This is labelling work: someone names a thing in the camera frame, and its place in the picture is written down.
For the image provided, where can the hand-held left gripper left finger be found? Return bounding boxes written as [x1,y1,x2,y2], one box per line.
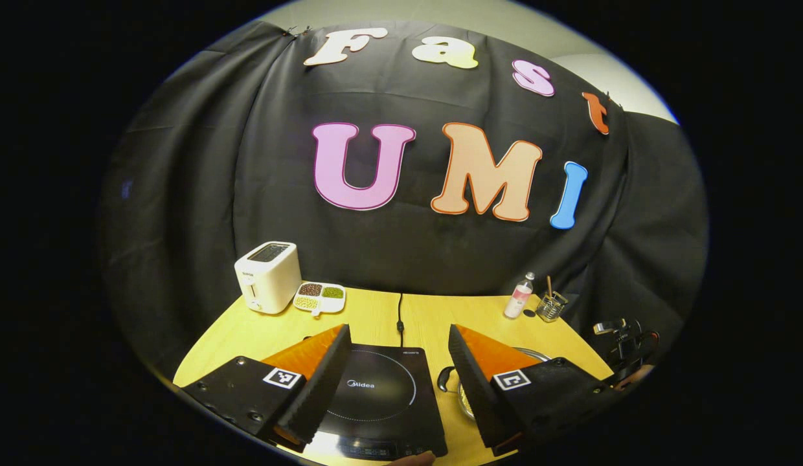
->
[181,324,352,454]

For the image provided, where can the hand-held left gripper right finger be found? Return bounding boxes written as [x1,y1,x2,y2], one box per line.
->
[448,324,626,457]

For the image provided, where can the steel pot with black handles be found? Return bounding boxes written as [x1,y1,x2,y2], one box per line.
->
[437,348,552,421]

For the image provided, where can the black induction cooktop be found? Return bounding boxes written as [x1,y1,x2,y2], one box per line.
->
[303,335,449,461]

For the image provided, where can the clear glass holder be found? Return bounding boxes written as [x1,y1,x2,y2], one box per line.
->
[536,291,569,323]

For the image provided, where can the white divided dish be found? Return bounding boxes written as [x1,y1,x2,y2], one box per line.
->
[293,282,346,318]

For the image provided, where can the clear bottle with pink label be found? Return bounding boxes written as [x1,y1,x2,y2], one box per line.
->
[503,272,536,320]

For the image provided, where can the white toaster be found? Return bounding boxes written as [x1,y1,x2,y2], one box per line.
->
[234,241,302,315]

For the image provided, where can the black backdrop cloth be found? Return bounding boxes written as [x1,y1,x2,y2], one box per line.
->
[100,19,710,389]

